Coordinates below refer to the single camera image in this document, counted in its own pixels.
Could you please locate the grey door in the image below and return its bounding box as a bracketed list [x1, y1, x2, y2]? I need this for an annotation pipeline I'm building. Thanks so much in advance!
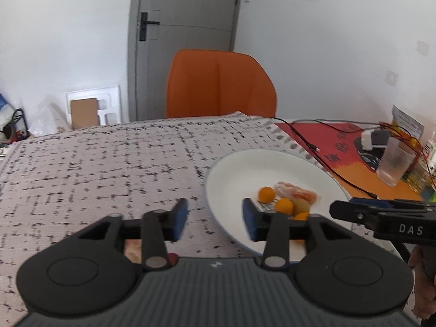
[127, 0, 244, 122]

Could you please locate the white foam packaging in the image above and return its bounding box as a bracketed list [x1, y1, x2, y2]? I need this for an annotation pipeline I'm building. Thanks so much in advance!
[65, 85, 122, 130]

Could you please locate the yellow oil bottle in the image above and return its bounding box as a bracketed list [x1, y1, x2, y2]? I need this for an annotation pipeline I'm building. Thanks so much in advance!
[407, 133, 436, 193]

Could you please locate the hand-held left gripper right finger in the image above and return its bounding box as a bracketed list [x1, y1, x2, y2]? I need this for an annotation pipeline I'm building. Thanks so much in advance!
[243, 198, 355, 269]

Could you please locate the blue plastic bag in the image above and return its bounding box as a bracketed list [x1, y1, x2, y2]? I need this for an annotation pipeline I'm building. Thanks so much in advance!
[0, 93, 11, 126]

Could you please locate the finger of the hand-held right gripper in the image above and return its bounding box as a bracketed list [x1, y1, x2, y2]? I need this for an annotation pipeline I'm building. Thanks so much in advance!
[350, 198, 409, 208]
[329, 200, 380, 227]

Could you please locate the white power adapter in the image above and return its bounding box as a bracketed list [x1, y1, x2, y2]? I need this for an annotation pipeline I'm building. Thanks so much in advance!
[361, 129, 390, 150]

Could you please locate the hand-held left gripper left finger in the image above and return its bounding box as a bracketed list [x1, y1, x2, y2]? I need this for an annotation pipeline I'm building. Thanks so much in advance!
[73, 198, 189, 269]

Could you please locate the large orange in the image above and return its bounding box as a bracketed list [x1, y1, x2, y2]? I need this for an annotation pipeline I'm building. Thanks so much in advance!
[291, 212, 311, 243]

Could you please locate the long black cable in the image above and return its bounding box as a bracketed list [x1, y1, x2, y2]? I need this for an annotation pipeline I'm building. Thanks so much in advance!
[271, 117, 378, 200]

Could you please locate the small kumquat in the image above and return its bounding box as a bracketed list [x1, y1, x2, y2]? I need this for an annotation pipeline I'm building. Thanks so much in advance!
[274, 198, 294, 215]
[258, 186, 276, 203]

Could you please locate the brown cardboard piece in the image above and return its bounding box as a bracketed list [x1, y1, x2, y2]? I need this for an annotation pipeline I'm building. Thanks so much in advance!
[70, 98, 99, 129]

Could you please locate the printed paper packet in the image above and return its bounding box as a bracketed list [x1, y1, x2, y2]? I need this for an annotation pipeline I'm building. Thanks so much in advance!
[390, 105, 425, 140]

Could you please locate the person's right hand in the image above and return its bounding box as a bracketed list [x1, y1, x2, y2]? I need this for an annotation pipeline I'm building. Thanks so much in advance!
[408, 246, 436, 321]

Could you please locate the short black cable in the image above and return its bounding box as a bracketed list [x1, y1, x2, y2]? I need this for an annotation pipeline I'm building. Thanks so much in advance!
[293, 119, 382, 152]

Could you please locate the orange printed mat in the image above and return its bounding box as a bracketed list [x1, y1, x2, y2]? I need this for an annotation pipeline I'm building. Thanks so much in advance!
[272, 120, 426, 201]

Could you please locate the black door handle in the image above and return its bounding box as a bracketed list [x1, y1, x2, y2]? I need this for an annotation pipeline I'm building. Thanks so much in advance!
[138, 12, 161, 41]

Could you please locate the white plate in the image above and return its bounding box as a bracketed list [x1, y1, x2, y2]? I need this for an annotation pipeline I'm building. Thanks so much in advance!
[204, 149, 350, 263]

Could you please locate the clear plastic bag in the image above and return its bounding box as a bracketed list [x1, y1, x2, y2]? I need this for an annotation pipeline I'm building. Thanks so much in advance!
[29, 95, 69, 137]

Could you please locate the orange chair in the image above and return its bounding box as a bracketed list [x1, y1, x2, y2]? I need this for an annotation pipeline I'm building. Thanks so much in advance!
[165, 49, 277, 119]

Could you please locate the clear glass cup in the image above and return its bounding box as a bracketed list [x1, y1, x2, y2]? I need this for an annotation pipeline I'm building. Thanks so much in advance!
[376, 137, 417, 187]

